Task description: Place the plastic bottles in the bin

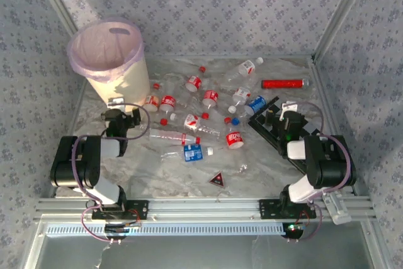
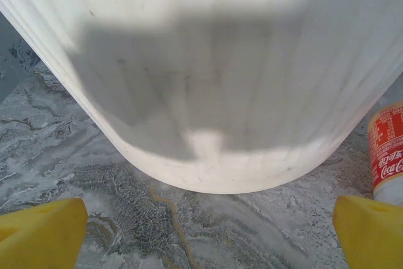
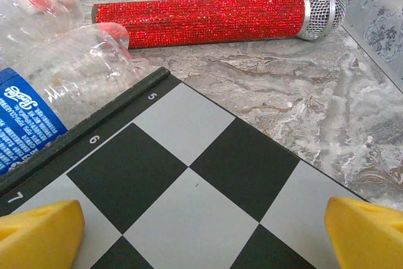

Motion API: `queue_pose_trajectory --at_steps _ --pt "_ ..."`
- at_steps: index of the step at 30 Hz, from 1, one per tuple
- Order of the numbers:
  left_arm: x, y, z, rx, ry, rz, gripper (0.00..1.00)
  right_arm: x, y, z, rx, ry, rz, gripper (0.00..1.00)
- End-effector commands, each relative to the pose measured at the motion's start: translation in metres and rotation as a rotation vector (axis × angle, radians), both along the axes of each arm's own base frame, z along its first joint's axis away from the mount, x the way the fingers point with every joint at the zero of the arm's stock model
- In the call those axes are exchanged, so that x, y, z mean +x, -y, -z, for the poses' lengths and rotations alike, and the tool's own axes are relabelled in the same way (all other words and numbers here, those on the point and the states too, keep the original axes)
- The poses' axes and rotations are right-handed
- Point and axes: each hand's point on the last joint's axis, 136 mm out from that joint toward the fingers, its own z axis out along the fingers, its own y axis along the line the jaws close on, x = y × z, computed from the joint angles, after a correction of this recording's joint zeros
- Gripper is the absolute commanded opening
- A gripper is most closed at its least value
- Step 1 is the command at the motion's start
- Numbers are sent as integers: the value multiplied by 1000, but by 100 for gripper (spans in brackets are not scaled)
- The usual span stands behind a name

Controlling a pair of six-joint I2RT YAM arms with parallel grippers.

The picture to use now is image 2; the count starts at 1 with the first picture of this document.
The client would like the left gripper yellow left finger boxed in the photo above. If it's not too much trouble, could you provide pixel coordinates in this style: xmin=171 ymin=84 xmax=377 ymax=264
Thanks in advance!
xmin=0 ymin=198 xmax=89 ymax=269

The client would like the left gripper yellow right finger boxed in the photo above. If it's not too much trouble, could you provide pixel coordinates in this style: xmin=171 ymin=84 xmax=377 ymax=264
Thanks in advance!
xmin=333 ymin=195 xmax=403 ymax=269

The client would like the white ribbed plastic bin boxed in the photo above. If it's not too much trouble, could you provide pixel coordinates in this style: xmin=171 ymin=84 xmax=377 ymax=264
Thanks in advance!
xmin=0 ymin=0 xmax=403 ymax=195

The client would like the clear red-label cola bottle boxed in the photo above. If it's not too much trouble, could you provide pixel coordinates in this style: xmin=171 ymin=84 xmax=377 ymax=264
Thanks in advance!
xmin=367 ymin=100 xmax=403 ymax=202

